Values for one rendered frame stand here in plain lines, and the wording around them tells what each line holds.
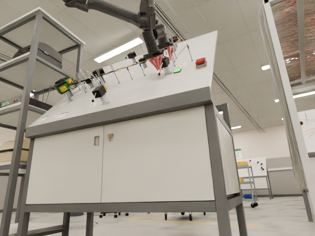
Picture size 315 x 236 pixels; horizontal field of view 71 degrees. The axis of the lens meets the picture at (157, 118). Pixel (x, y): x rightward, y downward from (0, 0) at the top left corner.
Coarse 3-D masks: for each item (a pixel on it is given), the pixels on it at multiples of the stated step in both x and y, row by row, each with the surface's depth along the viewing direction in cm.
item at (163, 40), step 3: (165, 36) 127; (159, 39) 127; (162, 39) 126; (165, 39) 127; (159, 42) 127; (162, 42) 126; (165, 42) 126; (168, 42) 124; (171, 42) 126; (171, 45) 130
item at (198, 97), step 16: (176, 96) 100; (192, 96) 97; (208, 96) 94; (96, 112) 119; (112, 112) 114; (128, 112) 109; (144, 112) 105; (160, 112) 105; (32, 128) 138; (48, 128) 132; (64, 128) 126; (80, 128) 125
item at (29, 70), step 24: (24, 24) 187; (48, 24) 188; (72, 48) 216; (0, 72) 185; (24, 72) 186; (48, 72) 188; (24, 96) 150; (0, 120) 179; (24, 120) 147; (0, 168) 141; (24, 168) 141
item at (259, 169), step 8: (240, 160) 980; (248, 160) 959; (256, 160) 939; (264, 160) 920; (256, 168) 905; (264, 168) 887; (240, 176) 909; (248, 176) 891; (256, 176) 869; (264, 176) 854; (240, 184) 895; (248, 184) 879; (256, 184) 864; (264, 184) 849
